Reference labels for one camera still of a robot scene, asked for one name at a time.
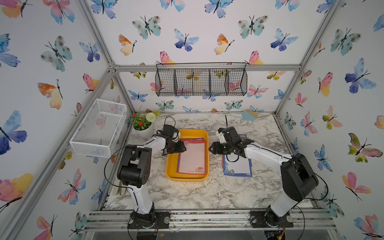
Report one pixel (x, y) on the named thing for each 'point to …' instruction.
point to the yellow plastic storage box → (172, 174)
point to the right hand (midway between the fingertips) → (212, 148)
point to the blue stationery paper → (234, 165)
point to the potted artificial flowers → (142, 123)
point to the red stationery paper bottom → (192, 161)
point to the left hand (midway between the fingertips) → (184, 147)
